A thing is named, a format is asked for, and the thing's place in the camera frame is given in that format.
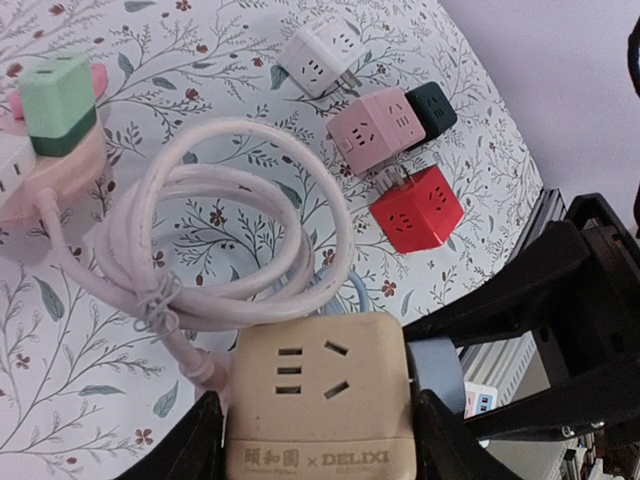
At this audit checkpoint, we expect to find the pink round socket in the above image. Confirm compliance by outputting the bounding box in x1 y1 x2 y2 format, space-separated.
1 119 107 223

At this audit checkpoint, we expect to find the dark green cube socket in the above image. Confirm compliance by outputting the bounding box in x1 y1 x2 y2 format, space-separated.
405 82 458 149

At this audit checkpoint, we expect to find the beige cube socket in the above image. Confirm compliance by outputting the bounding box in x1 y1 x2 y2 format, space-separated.
224 313 417 479

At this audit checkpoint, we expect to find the pink cube socket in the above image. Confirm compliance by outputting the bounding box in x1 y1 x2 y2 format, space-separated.
326 87 426 175

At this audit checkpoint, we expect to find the floral table mat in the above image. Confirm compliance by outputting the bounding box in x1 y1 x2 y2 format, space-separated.
0 0 546 480

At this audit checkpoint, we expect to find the grey-blue round plug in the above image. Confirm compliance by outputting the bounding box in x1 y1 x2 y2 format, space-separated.
407 337 466 415

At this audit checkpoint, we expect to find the green cube adapter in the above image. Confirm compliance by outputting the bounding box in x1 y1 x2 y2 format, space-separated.
18 52 97 157

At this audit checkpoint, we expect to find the pink heart adapter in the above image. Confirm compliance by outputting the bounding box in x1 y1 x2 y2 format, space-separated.
8 63 108 120

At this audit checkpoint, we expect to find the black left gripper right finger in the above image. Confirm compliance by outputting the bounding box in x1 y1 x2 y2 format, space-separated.
414 390 510 480

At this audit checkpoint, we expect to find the red cube socket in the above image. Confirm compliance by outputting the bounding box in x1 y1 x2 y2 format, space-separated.
369 165 464 254

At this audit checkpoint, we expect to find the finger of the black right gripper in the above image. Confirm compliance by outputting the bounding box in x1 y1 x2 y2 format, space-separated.
464 381 600 442
403 220 589 345

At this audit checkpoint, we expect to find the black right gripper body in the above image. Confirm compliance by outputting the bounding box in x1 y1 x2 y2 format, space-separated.
534 193 639 440

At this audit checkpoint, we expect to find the white cube socket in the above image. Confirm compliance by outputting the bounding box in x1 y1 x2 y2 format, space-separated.
278 13 367 98

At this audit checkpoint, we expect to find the white flat adapter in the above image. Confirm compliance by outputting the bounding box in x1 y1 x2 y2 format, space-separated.
0 132 37 205

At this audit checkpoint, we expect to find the white colourful power strip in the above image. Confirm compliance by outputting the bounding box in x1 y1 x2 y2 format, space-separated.
464 381 499 419

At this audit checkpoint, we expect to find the pink coiled cable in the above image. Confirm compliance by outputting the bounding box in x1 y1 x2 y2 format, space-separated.
37 117 357 391

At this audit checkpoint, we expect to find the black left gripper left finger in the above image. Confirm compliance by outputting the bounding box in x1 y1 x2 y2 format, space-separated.
117 391 224 480

